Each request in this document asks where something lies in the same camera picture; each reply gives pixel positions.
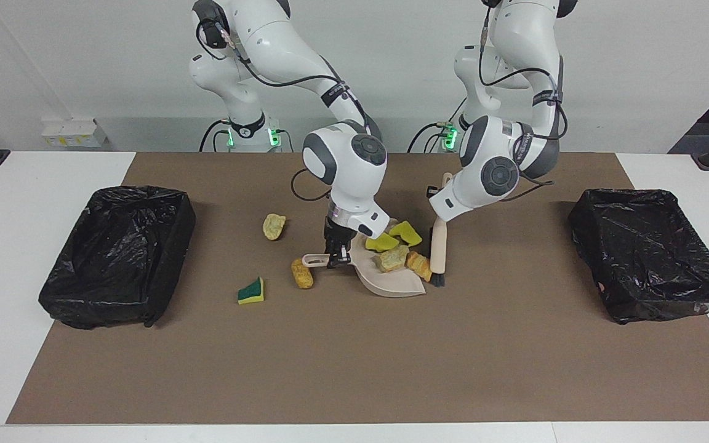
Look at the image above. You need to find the brown crackled bread roll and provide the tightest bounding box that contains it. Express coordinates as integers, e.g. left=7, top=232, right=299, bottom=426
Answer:
left=290, top=258, right=314, bottom=290

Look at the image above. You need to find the pale greenish bread chunk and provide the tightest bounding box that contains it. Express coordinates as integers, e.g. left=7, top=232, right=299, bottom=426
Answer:
left=373, top=245, right=411, bottom=273

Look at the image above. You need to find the beige plastic dustpan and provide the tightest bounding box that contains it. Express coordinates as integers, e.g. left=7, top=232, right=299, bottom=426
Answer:
left=302, top=217, right=429, bottom=299

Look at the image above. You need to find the beige handled black bristle brush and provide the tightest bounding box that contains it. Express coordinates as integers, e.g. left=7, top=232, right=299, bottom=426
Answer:
left=429, top=173, right=454, bottom=289

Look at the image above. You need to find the pale round bread piece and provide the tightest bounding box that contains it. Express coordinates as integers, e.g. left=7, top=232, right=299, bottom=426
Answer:
left=262, top=213, right=287, bottom=241

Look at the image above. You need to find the striped orange croissant piece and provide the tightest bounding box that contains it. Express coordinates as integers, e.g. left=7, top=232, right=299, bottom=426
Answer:
left=406, top=250, right=433, bottom=283

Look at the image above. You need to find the green and yellow sponge piece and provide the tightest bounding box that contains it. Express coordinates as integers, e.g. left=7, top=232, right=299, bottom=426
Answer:
left=237, top=276, right=265, bottom=305

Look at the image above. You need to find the bin lined with black bag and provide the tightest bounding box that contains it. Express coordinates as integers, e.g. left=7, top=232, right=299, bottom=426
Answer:
left=38, top=185, right=197, bottom=330
left=568, top=188, right=709, bottom=325

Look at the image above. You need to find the brown paper table mat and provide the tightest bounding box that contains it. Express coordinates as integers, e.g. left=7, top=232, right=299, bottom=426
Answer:
left=7, top=152, right=709, bottom=425

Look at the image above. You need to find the white box on floor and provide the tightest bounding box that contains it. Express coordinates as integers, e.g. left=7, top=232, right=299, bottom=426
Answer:
left=41, top=117, right=110, bottom=148

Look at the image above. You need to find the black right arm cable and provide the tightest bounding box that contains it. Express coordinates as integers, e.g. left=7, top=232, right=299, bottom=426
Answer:
left=207, top=12, right=372, bottom=204

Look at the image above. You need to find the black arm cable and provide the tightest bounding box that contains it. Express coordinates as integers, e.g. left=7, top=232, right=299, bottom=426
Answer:
left=478, top=3, right=571, bottom=201
left=207, top=12, right=372, bottom=204

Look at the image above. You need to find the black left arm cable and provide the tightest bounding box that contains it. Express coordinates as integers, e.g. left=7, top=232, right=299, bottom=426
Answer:
left=478, top=3, right=571, bottom=201

